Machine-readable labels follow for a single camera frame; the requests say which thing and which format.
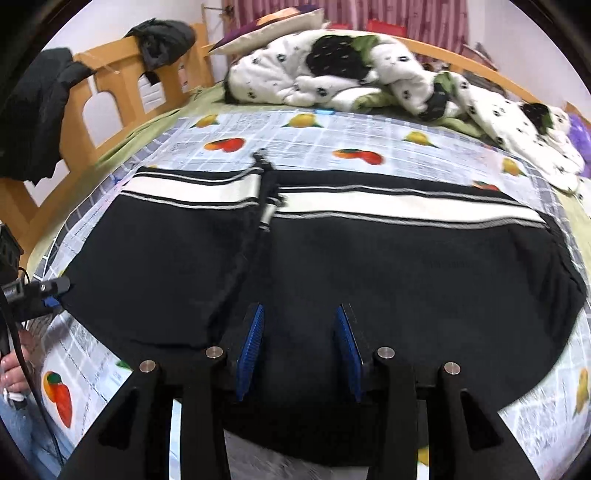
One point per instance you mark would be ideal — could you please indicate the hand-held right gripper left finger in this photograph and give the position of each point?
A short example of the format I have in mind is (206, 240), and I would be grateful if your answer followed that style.
(249, 355)

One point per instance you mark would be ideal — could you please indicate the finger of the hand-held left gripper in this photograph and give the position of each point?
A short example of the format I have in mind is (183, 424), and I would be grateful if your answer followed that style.
(46, 287)
(48, 303)

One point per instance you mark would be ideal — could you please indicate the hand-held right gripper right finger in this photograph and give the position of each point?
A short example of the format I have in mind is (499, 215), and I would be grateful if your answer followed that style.
(348, 355)

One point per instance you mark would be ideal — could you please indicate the black pants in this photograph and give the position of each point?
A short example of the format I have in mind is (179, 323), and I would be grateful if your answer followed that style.
(369, 277)

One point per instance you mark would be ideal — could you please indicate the person's left hand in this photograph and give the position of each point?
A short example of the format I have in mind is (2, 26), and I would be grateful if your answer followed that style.
(11, 371)

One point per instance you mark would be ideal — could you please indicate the black coat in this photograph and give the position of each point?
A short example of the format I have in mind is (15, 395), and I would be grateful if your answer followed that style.
(37, 115)

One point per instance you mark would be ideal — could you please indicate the person's leg in jeans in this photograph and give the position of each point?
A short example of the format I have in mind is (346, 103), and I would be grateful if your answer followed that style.
(25, 438)

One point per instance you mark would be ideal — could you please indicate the fruit print plastic tablecloth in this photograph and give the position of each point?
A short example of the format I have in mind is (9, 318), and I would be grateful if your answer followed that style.
(300, 138)

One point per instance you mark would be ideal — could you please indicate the dark grey jacket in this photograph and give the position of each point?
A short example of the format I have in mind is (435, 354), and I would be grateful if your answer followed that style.
(161, 41)

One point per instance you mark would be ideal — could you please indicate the white floral quilt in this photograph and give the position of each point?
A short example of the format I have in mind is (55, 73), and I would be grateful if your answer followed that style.
(277, 78)

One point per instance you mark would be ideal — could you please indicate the wooden coat rack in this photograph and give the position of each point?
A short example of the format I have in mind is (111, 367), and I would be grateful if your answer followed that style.
(204, 14)

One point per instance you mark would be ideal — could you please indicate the purple plush toy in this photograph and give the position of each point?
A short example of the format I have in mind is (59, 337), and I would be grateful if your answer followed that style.
(579, 134)

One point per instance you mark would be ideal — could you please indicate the purple and orange pillow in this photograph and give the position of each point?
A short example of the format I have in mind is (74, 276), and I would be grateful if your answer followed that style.
(272, 32)

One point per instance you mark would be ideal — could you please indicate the pile of cardboard boxes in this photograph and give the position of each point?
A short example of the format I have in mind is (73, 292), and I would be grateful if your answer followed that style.
(480, 53)

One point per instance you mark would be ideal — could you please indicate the red chair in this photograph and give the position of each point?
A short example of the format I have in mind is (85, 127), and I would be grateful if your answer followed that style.
(385, 25)
(340, 24)

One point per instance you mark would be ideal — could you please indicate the striped red curtain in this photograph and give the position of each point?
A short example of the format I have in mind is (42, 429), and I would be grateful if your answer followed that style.
(415, 18)

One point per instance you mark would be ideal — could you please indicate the wooden bed frame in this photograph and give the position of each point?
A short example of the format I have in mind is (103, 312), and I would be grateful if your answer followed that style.
(115, 78)

